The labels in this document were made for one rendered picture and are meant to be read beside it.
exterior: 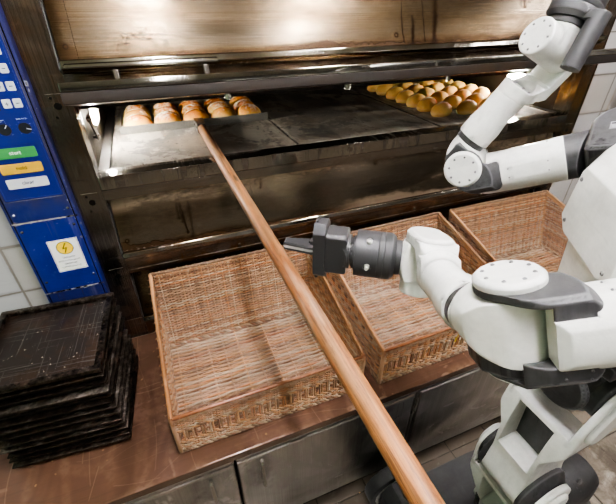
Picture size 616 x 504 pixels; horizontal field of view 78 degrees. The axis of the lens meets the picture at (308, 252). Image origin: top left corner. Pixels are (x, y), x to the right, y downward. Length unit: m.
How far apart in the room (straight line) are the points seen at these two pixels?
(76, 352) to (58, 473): 0.33
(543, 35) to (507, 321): 0.57
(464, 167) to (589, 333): 0.52
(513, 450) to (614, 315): 0.68
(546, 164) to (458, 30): 0.69
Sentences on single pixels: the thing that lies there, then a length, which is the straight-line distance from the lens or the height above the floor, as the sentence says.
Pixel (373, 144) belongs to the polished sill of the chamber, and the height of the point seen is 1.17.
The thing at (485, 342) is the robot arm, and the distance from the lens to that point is 0.50.
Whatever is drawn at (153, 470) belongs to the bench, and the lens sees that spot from 1.19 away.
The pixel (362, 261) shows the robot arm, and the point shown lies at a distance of 0.68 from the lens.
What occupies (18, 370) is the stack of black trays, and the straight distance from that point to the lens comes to 1.13.
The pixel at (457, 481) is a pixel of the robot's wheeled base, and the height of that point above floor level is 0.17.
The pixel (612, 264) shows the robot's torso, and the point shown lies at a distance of 0.68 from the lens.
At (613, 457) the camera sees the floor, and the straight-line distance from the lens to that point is 2.20.
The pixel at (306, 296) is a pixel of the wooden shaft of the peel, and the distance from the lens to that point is 0.59.
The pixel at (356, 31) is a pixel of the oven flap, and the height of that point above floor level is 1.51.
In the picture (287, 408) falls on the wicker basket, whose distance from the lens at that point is 1.18.
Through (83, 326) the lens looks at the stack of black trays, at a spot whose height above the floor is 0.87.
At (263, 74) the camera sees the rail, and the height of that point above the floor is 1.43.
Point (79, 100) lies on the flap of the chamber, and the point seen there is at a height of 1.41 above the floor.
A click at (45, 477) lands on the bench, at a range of 1.30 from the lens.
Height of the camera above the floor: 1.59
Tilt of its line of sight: 34 degrees down
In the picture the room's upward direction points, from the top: straight up
